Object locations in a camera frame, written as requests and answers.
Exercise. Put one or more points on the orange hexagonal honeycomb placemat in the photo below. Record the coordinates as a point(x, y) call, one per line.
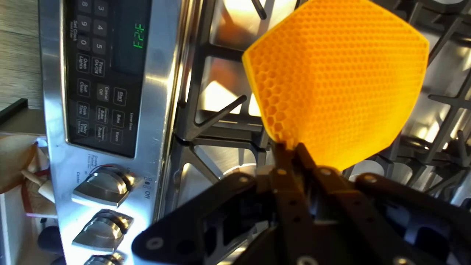
point(339, 74)

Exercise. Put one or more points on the silver stove knob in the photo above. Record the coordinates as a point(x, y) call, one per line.
point(105, 185)
point(103, 230)
point(103, 260)

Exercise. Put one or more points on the stainless gas stove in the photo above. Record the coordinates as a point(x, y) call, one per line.
point(166, 98)

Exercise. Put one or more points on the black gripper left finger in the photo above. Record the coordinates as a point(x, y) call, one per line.
point(288, 207)

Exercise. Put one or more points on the black oven control panel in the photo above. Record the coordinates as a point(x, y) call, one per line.
point(105, 74)

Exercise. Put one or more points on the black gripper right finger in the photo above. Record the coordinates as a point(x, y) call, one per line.
point(343, 207)

